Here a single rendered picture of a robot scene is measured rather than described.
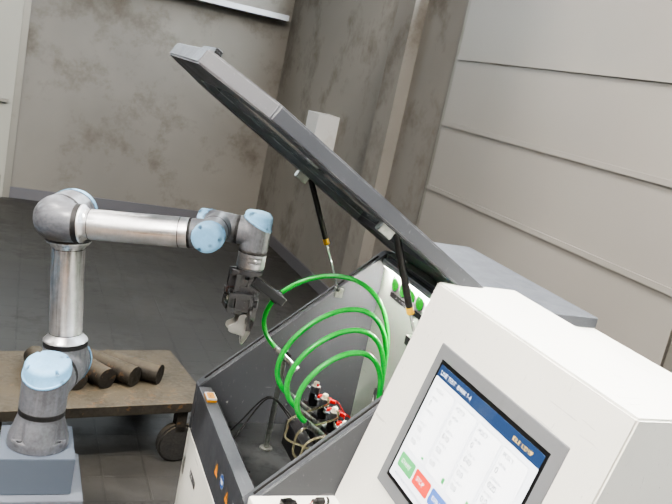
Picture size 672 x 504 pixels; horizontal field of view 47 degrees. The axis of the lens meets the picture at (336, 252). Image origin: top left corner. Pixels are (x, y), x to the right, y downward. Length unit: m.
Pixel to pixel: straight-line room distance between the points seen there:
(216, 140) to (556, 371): 7.99
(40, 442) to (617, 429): 1.40
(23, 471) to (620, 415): 1.44
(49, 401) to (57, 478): 0.20
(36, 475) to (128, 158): 7.16
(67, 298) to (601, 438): 1.39
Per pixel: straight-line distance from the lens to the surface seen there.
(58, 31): 8.94
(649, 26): 4.12
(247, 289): 2.06
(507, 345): 1.59
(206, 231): 1.86
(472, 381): 1.64
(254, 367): 2.52
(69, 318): 2.17
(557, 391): 1.46
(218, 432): 2.24
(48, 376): 2.07
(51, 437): 2.14
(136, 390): 3.91
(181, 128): 9.14
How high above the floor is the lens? 1.96
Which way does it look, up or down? 12 degrees down
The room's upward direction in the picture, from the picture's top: 12 degrees clockwise
